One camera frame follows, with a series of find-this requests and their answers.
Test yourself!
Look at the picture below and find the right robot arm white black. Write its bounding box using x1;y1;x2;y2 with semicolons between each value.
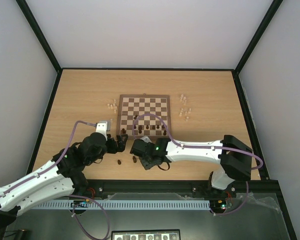
130;135;253;196

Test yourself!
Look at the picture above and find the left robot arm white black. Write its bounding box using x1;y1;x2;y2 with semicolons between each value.
0;132;128;229

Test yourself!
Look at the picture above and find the wooden chess board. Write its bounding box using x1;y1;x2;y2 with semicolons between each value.
116;94;172;141

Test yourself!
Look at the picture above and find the left circuit board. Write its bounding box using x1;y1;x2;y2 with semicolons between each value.
72;198;93;208

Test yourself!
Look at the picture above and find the circuit board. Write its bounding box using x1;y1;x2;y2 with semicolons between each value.
213;198;234;210
72;198;93;208

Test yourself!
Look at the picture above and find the right circuit board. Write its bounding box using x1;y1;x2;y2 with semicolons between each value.
213;198;234;210

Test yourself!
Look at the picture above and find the small dark cylinder object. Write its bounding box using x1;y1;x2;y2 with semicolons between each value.
14;229;28;240

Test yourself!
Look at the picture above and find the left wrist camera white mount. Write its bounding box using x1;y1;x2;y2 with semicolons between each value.
95;120;111;138

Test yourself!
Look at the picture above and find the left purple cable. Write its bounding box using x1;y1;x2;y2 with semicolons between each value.
0;120;111;240

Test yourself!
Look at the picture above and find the purple cable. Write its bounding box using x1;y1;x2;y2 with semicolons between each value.
131;113;264;216
0;120;111;240

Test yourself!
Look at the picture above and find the black aluminium frame rail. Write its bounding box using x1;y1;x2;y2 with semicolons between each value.
14;177;281;201

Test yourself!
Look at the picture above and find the grey slotted cable duct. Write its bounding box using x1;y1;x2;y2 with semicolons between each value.
34;199;211;211

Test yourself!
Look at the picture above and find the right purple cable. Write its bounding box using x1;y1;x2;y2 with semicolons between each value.
131;113;264;216

